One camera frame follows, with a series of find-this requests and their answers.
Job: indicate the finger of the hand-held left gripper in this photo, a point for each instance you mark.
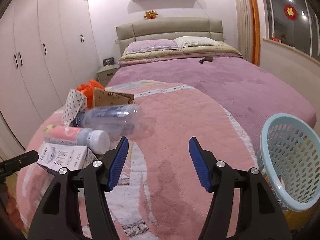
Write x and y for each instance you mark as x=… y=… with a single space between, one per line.
x=20 y=161

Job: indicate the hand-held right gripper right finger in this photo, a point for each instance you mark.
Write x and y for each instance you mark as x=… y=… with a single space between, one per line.
x=200 y=165

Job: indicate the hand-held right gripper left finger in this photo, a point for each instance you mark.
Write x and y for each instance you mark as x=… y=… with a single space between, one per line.
x=118 y=162

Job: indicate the white-capped pink label bottle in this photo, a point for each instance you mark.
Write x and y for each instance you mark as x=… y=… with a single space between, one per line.
x=97 y=140

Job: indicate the clear plastic bottle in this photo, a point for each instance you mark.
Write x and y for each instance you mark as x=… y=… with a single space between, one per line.
x=120 y=120

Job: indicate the white printed carton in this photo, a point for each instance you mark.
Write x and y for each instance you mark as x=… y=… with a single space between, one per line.
x=65 y=157

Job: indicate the brown cardboard box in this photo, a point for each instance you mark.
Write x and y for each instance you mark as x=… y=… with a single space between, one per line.
x=107 y=98

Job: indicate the light blue perforated basket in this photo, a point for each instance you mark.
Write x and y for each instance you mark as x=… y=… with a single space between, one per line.
x=268 y=140

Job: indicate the polka dot paper pack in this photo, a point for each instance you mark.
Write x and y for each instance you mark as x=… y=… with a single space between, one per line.
x=72 y=102

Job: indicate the orange plastic bag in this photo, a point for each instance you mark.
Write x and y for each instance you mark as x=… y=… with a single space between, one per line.
x=87 y=87

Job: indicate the person's left hand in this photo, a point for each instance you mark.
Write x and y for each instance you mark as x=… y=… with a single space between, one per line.
x=12 y=207

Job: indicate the pink patterned quilt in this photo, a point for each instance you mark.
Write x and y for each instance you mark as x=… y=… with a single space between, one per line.
x=175 y=120

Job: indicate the purple bed blanket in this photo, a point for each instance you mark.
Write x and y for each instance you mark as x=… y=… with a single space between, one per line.
x=225 y=85

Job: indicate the beige nightstand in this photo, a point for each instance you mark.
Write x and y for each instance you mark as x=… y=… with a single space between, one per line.
x=106 y=75

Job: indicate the dark brown brush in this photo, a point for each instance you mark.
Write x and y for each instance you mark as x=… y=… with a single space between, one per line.
x=207 y=60

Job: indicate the white wardrobe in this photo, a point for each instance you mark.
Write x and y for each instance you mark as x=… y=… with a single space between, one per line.
x=50 y=55

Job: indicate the folded beige quilt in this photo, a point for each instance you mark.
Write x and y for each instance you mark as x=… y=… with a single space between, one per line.
x=162 y=53

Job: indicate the purple pillow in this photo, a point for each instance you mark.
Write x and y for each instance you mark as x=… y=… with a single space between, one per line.
x=150 y=45

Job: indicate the white floral pillow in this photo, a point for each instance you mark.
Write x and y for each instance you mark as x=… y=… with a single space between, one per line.
x=197 y=41

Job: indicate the beige padded headboard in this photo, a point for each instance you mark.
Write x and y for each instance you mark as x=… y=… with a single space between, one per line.
x=170 y=27

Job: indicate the small red box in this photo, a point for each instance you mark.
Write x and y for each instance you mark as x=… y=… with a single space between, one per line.
x=275 y=39

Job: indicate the beige and orange curtain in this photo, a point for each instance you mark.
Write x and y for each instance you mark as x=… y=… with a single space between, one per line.
x=247 y=25

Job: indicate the orange plush toy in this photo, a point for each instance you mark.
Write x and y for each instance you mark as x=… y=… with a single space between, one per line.
x=150 y=15

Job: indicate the grey framed window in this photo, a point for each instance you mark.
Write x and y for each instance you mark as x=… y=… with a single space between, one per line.
x=287 y=30

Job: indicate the red round window decoration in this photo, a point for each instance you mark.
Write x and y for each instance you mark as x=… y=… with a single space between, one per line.
x=290 y=11

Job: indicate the small black picture frame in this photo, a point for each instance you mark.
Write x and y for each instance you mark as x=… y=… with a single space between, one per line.
x=108 y=61

